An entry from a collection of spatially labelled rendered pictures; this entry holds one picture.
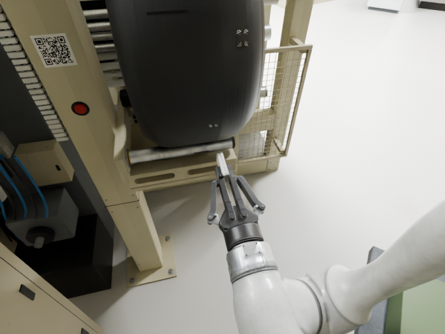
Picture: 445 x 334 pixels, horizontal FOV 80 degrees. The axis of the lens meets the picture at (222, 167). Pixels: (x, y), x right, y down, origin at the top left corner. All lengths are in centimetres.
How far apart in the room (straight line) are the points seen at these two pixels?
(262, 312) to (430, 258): 24
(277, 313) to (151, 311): 116
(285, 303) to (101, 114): 68
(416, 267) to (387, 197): 181
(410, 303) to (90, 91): 101
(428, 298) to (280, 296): 53
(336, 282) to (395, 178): 187
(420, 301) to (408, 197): 142
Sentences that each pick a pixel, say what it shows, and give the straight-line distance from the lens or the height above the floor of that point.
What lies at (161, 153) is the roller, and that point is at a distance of 86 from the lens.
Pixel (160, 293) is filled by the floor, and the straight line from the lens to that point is 160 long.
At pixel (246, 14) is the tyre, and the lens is 59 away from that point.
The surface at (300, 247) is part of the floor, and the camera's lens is 174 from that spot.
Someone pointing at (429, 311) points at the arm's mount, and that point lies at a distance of 92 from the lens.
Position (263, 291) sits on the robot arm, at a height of 103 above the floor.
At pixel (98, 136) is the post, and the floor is 96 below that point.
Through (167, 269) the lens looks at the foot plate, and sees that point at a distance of 163.
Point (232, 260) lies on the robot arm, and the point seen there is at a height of 102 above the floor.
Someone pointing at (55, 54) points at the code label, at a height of 121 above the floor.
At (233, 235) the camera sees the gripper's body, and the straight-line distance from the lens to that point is 52.
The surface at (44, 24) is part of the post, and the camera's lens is 78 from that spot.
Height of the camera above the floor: 148
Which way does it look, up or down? 45 degrees down
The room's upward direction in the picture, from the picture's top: straight up
